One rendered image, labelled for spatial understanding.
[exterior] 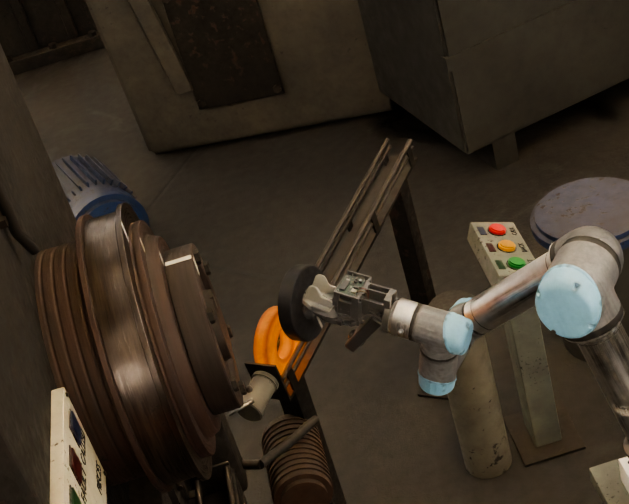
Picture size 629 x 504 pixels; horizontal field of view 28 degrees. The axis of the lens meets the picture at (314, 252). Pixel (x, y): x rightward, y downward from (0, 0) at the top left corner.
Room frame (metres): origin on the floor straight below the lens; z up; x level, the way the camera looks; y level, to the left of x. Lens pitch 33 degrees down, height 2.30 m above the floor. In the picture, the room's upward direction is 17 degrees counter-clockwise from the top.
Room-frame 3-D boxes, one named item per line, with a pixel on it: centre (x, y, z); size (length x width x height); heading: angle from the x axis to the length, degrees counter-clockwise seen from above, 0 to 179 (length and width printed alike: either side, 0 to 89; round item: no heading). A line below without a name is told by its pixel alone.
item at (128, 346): (1.67, 0.30, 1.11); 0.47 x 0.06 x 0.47; 0
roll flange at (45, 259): (1.67, 0.38, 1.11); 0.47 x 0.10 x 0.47; 0
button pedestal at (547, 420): (2.36, -0.43, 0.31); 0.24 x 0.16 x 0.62; 0
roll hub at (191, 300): (1.67, 0.20, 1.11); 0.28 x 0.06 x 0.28; 0
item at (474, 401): (2.32, -0.27, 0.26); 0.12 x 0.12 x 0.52
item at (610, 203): (2.65, -0.72, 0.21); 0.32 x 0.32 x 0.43
